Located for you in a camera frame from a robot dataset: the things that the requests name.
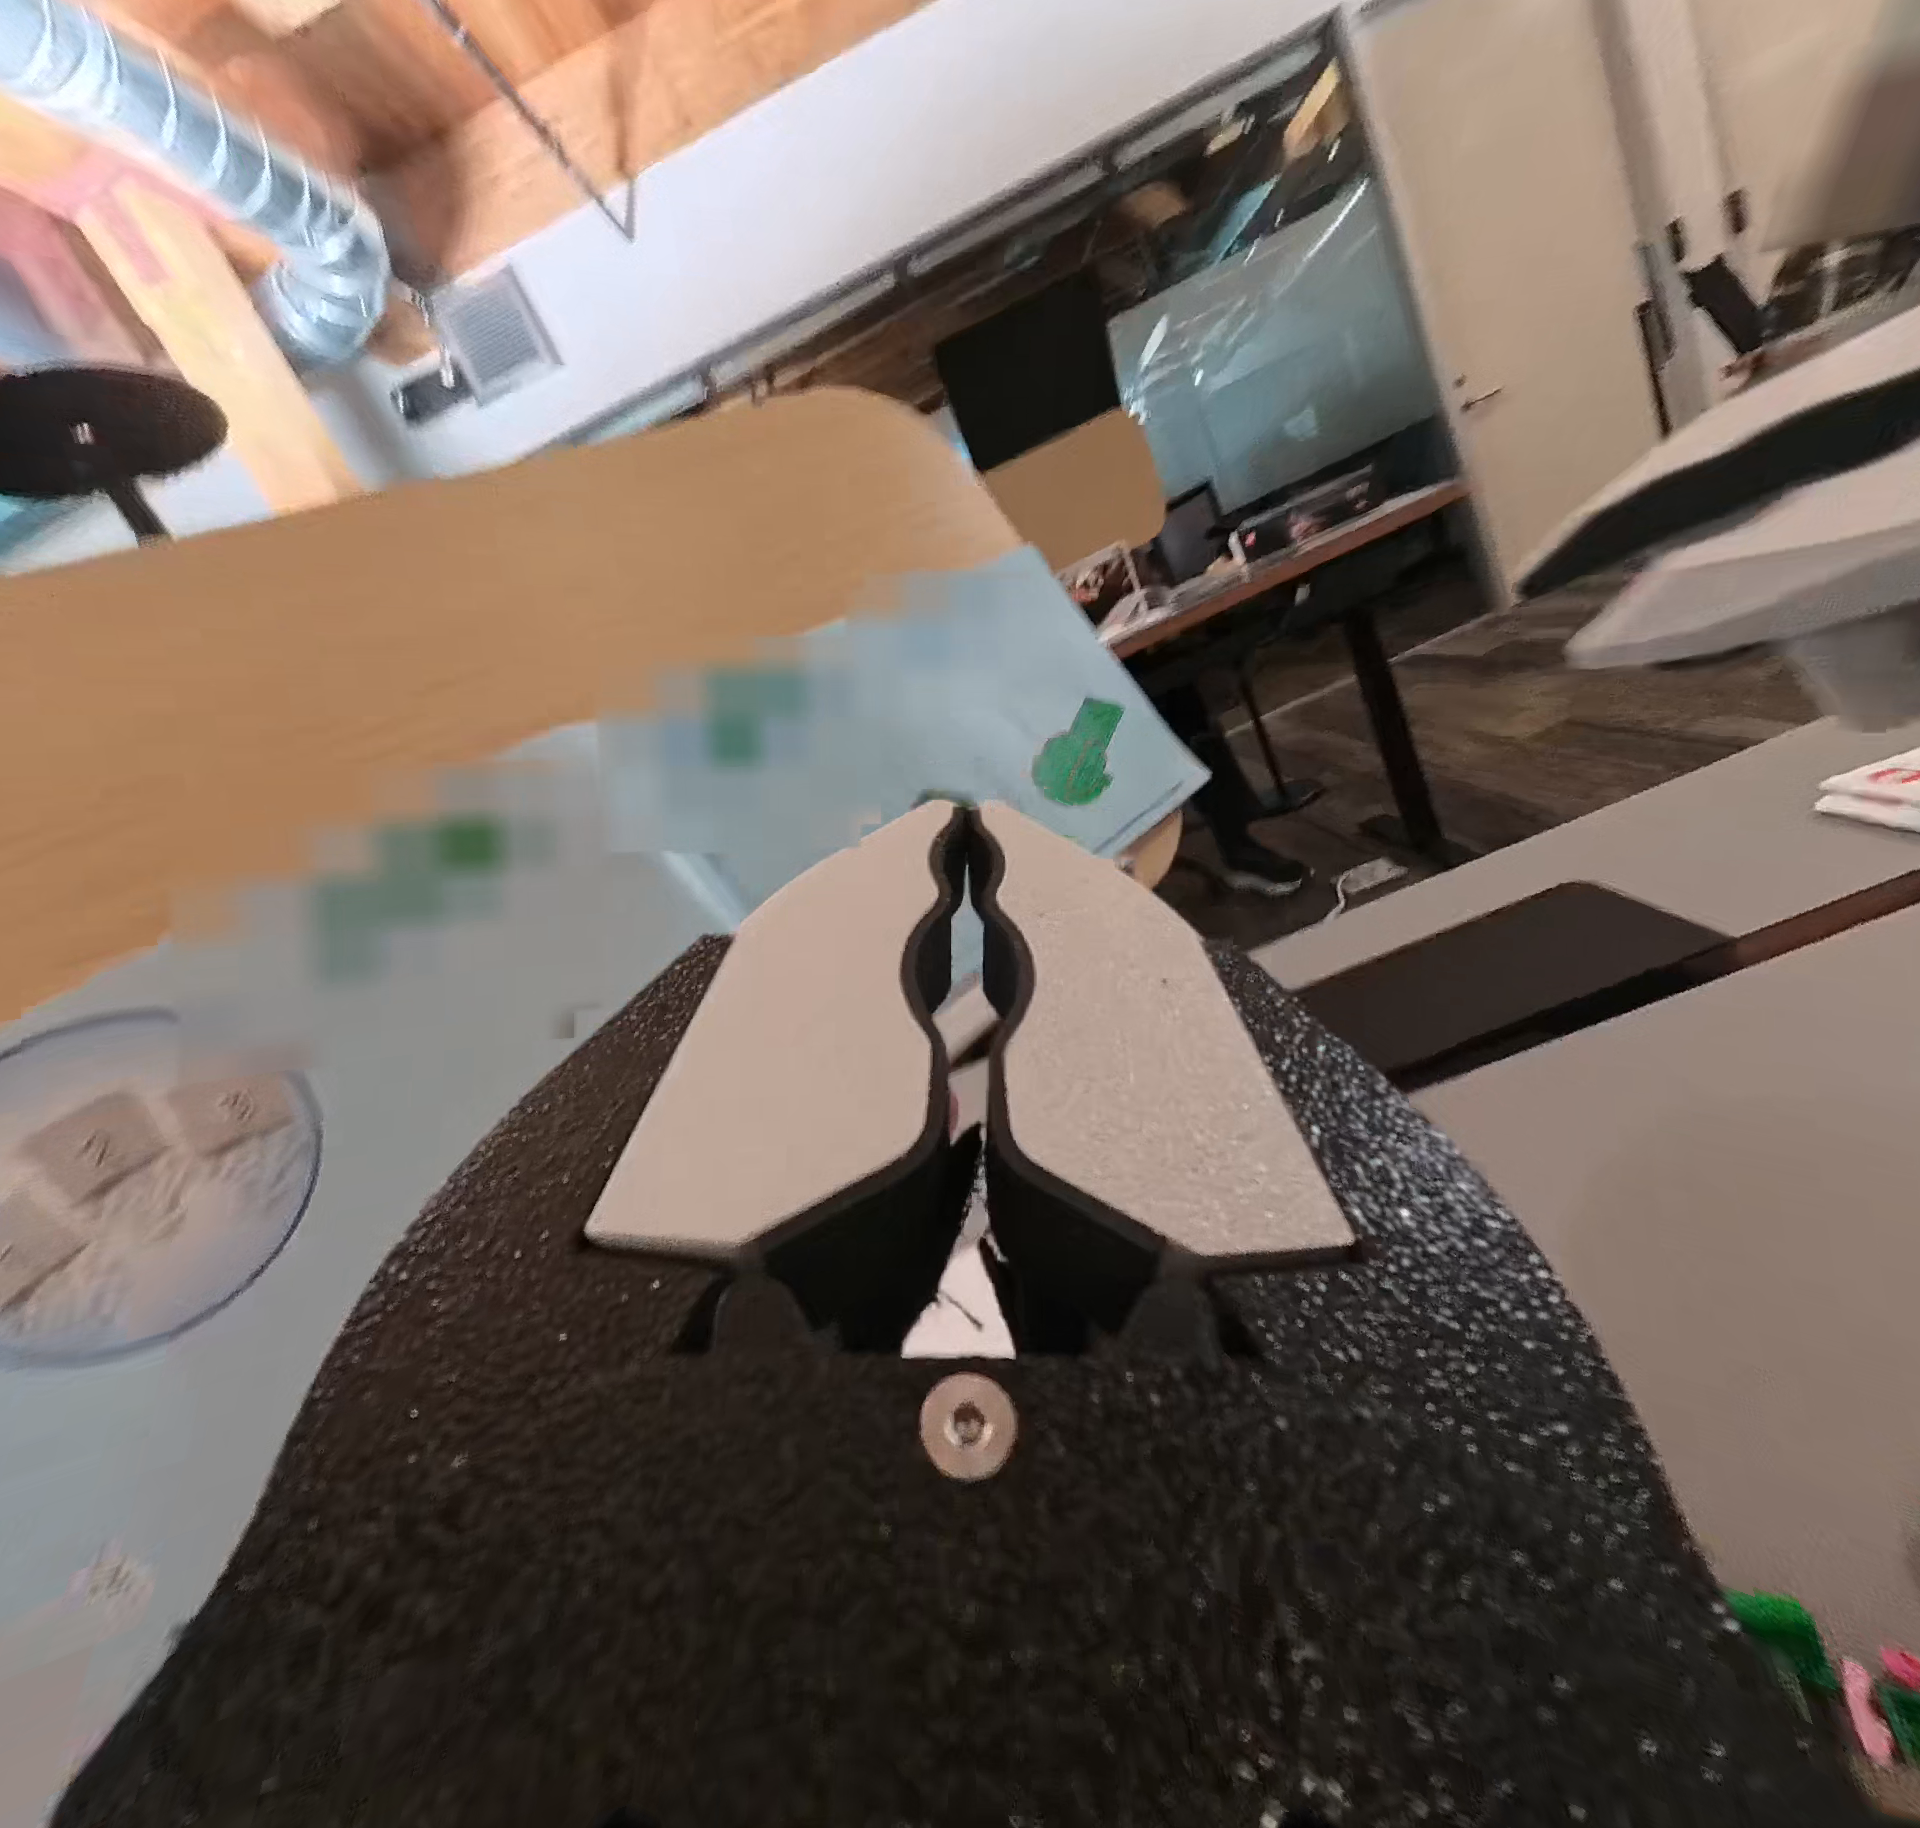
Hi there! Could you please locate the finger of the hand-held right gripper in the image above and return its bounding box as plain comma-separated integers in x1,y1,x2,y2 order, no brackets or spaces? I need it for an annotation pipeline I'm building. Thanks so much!
1566,484,1920,731
1515,304,1920,603

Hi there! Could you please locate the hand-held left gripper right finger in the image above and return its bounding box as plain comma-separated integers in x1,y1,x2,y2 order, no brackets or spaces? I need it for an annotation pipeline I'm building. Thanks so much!
967,800,1363,1358

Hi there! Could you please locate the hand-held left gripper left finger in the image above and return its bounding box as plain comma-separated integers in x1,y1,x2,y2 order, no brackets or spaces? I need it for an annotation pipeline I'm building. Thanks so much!
582,800,991,1358

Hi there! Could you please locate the black lego box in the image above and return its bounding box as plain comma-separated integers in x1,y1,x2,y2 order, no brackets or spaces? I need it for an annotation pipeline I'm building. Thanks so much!
1236,462,1391,555

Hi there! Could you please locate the pile of small lego pieces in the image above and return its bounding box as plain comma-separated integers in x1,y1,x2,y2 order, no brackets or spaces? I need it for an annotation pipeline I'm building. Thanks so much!
1723,1587,1920,1777

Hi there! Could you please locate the long table with black legs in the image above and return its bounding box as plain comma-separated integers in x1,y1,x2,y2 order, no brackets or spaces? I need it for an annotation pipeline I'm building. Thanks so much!
1102,477,1472,869

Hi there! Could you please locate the white air vent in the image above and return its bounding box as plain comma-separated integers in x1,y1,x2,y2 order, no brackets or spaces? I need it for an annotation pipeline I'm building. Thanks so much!
434,264,564,405

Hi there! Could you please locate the wooden pillar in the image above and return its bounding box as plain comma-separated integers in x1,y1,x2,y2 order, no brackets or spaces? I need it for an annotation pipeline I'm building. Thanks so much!
67,170,363,517

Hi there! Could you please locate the black wall panel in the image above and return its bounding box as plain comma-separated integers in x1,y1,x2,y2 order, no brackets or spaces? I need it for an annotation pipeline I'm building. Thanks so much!
933,274,1128,471

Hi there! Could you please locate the large silver duct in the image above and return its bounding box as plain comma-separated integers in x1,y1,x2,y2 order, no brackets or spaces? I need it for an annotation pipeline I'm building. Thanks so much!
0,0,396,367

